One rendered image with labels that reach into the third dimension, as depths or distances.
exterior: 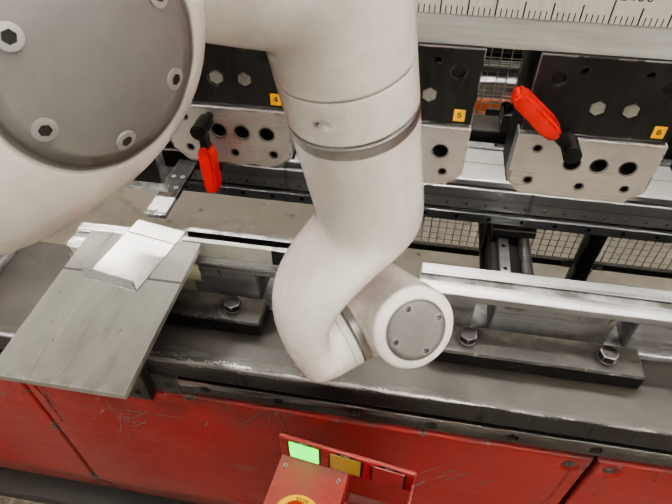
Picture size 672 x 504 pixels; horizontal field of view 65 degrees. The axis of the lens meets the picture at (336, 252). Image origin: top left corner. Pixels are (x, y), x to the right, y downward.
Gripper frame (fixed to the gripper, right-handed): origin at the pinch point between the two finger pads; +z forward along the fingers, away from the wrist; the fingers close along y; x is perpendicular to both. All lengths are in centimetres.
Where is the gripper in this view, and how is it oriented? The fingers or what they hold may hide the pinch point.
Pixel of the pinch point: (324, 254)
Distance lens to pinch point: 79.1
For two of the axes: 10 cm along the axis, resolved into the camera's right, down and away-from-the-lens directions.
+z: -3.0, -2.2, 9.3
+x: -9.4, 2.5, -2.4
